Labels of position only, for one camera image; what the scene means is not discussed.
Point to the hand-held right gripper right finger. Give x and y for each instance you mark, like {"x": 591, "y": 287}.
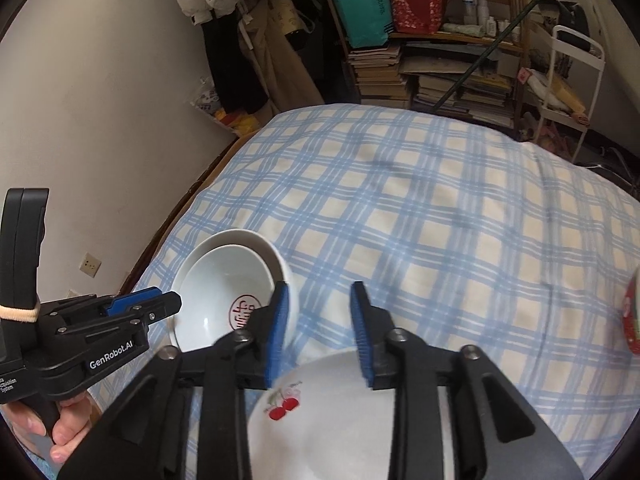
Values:
{"x": 361, "y": 330}

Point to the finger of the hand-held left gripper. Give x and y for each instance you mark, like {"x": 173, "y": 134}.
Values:
{"x": 165, "y": 305}
{"x": 127, "y": 301}

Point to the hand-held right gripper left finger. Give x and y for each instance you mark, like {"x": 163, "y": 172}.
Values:
{"x": 277, "y": 330}

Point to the small cherry print plate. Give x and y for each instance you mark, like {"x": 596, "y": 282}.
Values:
{"x": 292, "y": 310}

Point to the small red patterned bowl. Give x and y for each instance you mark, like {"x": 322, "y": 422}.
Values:
{"x": 220, "y": 285}

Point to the large cherry print plate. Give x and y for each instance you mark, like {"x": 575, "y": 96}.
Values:
{"x": 325, "y": 435}

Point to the person's left hand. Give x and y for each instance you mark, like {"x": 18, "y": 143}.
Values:
{"x": 70, "y": 430}

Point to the beige elastic band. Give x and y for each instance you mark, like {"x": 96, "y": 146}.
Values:
{"x": 20, "y": 312}

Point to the blue plaid blanket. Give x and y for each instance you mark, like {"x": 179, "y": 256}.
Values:
{"x": 425, "y": 220}

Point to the patterned plastic bag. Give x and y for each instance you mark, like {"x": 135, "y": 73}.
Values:
{"x": 207, "y": 97}

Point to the black garment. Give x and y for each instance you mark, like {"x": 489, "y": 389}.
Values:
{"x": 225, "y": 60}

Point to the stack of books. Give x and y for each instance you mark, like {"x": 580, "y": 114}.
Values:
{"x": 375, "y": 75}

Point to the khaki coat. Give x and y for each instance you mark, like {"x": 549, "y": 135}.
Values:
{"x": 290, "y": 70}

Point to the large red patterned bowl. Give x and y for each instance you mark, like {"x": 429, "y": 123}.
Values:
{"x": 634, "y": 320}

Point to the wooden bookshelf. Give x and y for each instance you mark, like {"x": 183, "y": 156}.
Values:
{"x": 450, "y": 37}

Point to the tan box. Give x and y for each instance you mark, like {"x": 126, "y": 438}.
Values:
{"x": 565, "y": 92}

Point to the teal paper bag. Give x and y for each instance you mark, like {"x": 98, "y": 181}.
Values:
{"x": 360, "y": 10}

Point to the green pole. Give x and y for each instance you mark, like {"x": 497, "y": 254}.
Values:
{"x": 500, "y": 40}

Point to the red patterned bag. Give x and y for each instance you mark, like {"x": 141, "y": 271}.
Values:
{"x": 415, "y": 0}

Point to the group of white bottles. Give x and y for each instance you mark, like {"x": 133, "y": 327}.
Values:
{"x": 482, "y": 10}

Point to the white metal cart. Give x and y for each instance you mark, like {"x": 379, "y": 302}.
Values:
{"x": 597, "y": 60}

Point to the white wall outlet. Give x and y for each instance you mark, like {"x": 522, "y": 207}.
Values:
{"x": 91, "y": 264}

